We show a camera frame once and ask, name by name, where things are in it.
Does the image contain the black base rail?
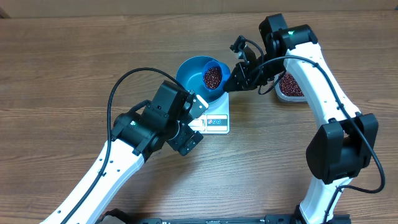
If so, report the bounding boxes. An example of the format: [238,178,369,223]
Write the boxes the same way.
[99,208,352,224]

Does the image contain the clear plastic food container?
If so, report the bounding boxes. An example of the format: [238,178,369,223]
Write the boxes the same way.
[274,73,307,103]

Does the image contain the red adzuki beans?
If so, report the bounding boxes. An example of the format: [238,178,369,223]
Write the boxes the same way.
[279,73,303,97]

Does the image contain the white digital kitchen scale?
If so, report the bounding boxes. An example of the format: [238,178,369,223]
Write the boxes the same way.
[188,93,230,134]

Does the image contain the teal metal bowl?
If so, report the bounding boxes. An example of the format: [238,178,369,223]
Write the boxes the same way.
[176,56,231,104]

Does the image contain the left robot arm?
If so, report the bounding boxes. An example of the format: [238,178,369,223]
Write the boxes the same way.
[44,81,208,223]

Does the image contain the red beans in scoop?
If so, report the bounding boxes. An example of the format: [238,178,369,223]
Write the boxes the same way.
[203,67,222,90]

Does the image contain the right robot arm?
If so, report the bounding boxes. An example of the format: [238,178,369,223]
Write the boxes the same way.
[223,14,378,223]

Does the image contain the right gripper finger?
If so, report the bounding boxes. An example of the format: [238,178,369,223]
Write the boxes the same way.
[223,80,245,92]
[228,62,244,84]

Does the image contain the blue plastic measuring scoop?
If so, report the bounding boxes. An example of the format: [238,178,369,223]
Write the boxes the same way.
[202,60,230,92]

